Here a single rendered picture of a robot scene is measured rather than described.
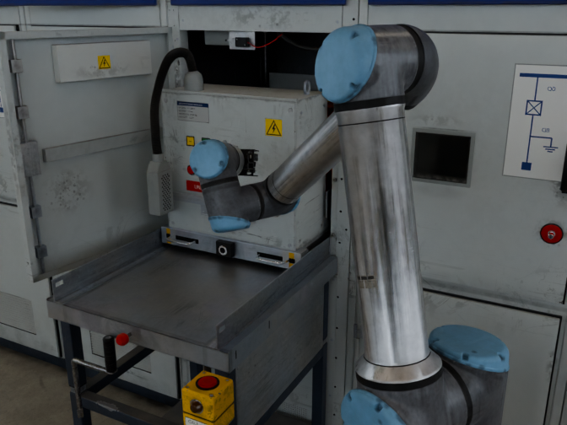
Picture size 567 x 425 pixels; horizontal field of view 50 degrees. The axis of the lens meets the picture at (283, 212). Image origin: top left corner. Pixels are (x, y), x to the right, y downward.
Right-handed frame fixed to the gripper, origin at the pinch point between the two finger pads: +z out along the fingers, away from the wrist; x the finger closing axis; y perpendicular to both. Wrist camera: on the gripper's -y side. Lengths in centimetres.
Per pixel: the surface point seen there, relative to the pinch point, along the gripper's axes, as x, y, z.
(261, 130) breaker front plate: 10.5, 3.0, 9.1
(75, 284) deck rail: -37, -47, -7
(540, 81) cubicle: 24, 79, 2
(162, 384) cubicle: -94, -52, 72
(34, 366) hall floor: -99, -126, 90
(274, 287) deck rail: -34.7, 11.6, -2.1
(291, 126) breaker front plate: 11.4, 12.9, 6.1
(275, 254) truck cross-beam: -27.5, 7.2, 17.1
